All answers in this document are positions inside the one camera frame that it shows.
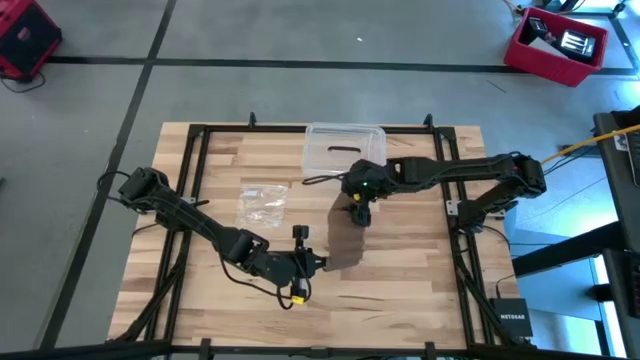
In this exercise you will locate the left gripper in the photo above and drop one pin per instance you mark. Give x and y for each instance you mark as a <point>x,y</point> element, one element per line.
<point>280,267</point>

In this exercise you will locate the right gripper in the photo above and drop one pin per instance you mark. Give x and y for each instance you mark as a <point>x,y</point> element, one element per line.
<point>367,180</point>

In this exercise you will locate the brown elastic bandage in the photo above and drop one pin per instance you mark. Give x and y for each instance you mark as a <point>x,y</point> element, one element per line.
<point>345,240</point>

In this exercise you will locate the clear plastic zip bag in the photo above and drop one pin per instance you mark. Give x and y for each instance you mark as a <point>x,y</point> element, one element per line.
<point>262,205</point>

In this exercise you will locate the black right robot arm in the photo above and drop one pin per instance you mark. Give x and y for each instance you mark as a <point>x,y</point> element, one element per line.
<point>450,170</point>

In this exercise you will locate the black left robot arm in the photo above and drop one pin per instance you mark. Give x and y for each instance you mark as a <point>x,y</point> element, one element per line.
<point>200,225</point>

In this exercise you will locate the red plastic crate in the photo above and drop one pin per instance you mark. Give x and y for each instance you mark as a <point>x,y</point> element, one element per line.
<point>545,67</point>

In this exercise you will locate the small black device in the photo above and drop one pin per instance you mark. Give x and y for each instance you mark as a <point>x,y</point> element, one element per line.
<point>537,26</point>

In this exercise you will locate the black silver device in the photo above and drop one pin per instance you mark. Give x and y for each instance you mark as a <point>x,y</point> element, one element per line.
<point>575,45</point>

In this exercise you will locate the black desk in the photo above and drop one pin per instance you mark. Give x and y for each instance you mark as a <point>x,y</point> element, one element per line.
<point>617,210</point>

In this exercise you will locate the red black equipment case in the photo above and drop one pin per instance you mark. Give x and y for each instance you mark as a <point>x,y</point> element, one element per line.
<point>25,45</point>

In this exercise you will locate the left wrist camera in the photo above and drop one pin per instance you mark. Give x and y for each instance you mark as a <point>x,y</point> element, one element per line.
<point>300,232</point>

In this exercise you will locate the black metal table frame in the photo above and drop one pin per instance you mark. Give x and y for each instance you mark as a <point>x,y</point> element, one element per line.
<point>230,129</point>

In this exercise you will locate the black network switch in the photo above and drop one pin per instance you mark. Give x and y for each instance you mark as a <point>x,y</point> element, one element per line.
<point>511,317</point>

